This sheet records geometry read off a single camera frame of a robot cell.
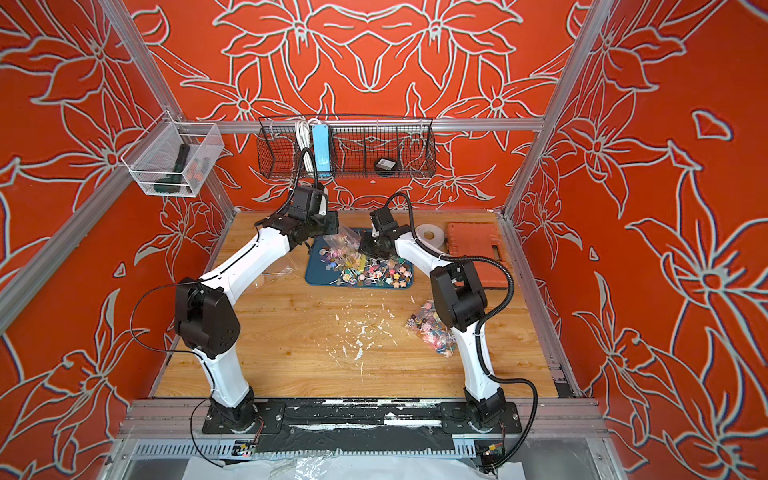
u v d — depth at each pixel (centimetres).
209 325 48
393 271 100
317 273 101
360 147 98
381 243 77
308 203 67
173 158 91
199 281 49
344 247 97
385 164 95
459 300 56
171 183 79
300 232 64
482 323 57
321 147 89
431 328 85
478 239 104
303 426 73
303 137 88
